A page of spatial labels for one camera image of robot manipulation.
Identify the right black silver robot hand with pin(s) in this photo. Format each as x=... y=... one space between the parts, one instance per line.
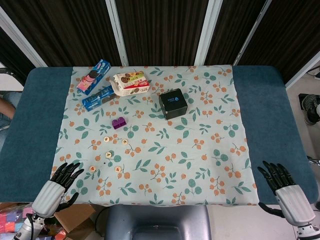
x=295 y=205

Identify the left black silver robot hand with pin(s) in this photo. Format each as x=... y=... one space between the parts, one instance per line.
x=48 y=197

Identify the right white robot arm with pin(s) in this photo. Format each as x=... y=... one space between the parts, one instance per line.
x=306 y=232

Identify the person bare forearm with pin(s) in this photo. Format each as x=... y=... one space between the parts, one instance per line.
x=6 y=107

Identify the pile of colourful foam cubes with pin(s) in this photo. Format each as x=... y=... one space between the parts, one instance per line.
x=10 y=222

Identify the black white sneaker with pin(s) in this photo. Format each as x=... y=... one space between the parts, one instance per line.
x=310 y=105

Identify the purple toy brick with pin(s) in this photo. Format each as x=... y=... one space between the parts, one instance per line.
x=118 y=123

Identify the person blue jeans leg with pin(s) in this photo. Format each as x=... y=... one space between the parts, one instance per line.
x=13 y=96

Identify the grey robot torso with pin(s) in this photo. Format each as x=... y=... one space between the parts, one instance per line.
x=155 y=217

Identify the blue pink Oreo box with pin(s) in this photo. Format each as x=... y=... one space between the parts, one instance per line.
x=93 y=75

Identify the floral print tablecloth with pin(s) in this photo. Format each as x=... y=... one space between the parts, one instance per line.
x=175 y=150

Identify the white chocolate cookie box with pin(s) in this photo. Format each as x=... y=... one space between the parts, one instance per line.
x=130 y=83

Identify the dark slatted partition panel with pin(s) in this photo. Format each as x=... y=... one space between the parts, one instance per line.
x=232 y=25
x=292 y=30
x=12 y=55
x=160 y=30
x=70 y=30

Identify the black cube box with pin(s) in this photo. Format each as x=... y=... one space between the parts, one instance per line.
x=173 y=102

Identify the white partition post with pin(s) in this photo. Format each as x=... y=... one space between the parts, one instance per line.
x=117 y=32
x=207 y=32
x=251 y=32
x=22 y=40
x=302 y=70

